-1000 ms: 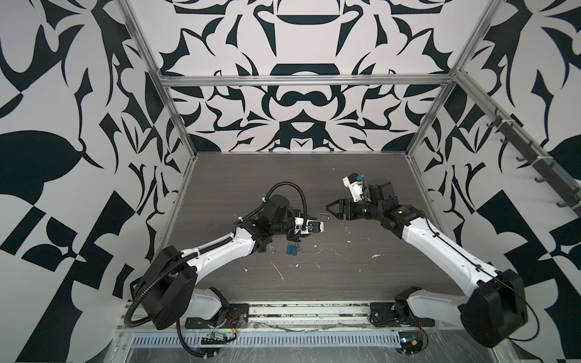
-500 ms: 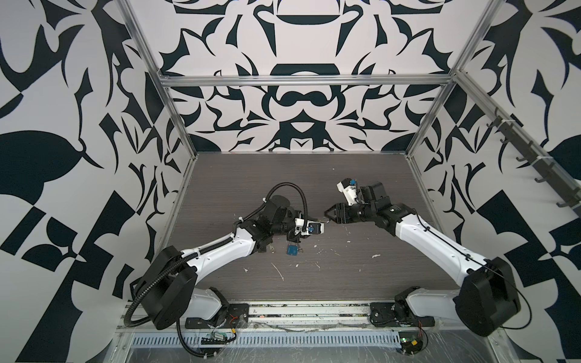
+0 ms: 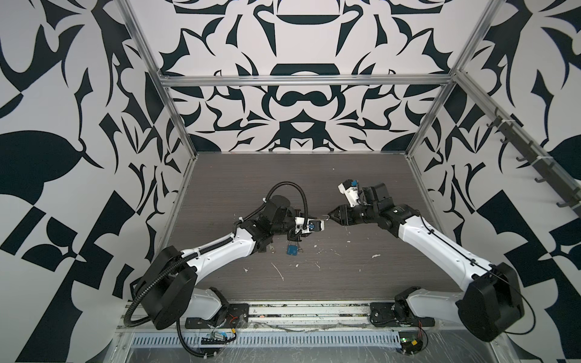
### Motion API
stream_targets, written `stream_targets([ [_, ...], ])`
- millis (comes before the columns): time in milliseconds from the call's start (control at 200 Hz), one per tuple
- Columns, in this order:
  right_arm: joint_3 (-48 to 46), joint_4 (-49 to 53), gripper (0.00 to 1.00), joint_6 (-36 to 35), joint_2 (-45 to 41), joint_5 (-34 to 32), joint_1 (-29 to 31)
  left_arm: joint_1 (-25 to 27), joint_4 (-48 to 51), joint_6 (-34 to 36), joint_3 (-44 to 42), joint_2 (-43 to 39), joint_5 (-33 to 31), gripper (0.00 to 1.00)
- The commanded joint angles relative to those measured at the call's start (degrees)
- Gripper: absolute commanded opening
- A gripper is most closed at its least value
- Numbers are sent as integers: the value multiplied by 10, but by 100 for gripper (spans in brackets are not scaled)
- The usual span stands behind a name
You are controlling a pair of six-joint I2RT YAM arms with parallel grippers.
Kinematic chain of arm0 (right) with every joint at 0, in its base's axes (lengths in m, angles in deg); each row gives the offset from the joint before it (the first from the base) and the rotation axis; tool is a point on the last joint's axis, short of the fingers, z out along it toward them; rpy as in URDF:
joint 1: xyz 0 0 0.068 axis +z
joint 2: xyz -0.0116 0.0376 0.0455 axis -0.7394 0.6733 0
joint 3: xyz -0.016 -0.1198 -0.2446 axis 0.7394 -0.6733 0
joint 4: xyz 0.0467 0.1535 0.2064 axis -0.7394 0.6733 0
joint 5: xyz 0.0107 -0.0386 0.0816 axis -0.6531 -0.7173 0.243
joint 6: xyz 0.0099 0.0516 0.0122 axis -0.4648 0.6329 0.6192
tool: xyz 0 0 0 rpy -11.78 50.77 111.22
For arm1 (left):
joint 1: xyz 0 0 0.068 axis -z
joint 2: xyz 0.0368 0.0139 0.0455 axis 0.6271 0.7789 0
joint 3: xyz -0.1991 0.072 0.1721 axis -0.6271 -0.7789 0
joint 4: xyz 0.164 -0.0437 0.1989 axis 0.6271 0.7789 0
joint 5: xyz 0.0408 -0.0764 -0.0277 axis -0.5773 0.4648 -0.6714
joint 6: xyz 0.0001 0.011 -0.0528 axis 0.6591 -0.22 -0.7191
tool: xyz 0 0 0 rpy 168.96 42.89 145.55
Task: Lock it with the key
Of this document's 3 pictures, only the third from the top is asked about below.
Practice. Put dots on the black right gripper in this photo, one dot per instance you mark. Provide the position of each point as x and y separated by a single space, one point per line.
344 215

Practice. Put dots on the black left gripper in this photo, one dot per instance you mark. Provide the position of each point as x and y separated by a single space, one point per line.
294 237

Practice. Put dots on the blue padlock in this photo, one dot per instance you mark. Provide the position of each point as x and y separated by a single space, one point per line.
292 249

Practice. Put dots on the small brass padlock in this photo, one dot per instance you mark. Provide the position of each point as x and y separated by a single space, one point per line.
319 225

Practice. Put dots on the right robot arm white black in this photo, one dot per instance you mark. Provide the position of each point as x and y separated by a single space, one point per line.
489 301

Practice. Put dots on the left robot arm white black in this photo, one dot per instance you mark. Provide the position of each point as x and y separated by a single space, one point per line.
168 290

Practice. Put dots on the left circuit board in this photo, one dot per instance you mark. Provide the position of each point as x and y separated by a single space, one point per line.
219 338

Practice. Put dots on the circuit board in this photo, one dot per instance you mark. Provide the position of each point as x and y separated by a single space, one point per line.
412 342
219 338

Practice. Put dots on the right circuit board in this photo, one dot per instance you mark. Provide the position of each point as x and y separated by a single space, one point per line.
412 342

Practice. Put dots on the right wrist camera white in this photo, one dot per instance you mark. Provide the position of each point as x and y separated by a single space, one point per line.
352 192

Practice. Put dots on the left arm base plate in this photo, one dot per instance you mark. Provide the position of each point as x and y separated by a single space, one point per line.
237 312

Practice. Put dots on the white slotted cable duct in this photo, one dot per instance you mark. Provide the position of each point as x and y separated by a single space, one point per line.
284 339

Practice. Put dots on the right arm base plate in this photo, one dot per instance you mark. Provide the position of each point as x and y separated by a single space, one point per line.
388 314

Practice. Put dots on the black coat hook rail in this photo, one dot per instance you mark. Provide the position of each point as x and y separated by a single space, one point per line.
532 154

